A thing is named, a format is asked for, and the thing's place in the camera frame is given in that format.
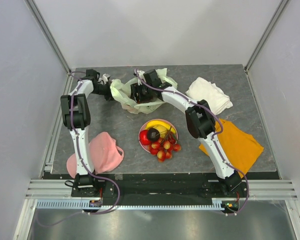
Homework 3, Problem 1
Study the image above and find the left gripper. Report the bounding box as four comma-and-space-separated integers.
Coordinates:
90, 80, 125, 102

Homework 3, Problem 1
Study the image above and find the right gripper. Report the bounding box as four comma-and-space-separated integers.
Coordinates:
129, 81, 152, 104

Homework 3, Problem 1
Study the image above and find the translucent green plastic bag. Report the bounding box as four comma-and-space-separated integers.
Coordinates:
110, 68, 178, 114

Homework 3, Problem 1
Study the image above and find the yellow fake banana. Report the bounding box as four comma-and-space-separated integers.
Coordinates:
144, 119, 177, 135

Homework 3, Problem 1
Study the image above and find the dark purple fake plum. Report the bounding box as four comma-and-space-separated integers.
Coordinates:
146, 128, 161, 142

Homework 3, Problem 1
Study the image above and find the yellow fake pear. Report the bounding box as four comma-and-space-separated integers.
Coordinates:
153, 124, 168, 139

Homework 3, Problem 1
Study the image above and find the red fake apple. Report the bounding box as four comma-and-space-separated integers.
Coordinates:
139, 129, 152, 146

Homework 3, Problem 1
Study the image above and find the red strawberry bunch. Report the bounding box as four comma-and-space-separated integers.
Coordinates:
148, 131, 182, 163

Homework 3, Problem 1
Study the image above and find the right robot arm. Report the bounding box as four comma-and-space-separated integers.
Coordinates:
134, 69, 242, 197

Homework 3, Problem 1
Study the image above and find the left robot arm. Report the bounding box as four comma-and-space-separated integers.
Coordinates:
60, 69, 114, 197

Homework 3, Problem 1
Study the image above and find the pink plate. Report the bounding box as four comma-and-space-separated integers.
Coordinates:
138, 118, 179, 153

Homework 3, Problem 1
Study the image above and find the white folded towel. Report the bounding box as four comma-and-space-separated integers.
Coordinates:
185, 77, 233, 115

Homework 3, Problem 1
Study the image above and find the pink baseball cap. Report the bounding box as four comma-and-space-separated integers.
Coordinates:
66, 129, 124, 178

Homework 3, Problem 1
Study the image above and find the orange folded cloth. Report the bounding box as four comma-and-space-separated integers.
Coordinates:
199, 119, 264, 179

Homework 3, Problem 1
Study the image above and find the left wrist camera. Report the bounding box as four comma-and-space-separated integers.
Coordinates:
98, 73, 112, 85

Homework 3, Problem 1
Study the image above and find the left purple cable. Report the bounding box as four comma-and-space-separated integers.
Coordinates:
36, 70, 121, 227

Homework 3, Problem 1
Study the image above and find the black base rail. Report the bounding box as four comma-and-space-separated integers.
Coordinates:
65, 173, 249, 199

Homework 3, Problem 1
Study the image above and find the left aluminium frame post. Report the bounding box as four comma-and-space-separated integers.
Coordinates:
24, 0, 71, 73

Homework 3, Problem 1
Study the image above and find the aluminium frame post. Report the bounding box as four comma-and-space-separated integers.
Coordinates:
244, 0, 290, 73
24, 0, 71, 73

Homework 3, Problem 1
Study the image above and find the white cable duct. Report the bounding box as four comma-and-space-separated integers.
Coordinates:
36, 199, 226, 211

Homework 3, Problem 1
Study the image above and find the right aluminium frame post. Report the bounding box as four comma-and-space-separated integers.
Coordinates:
244, 0, 290, 73

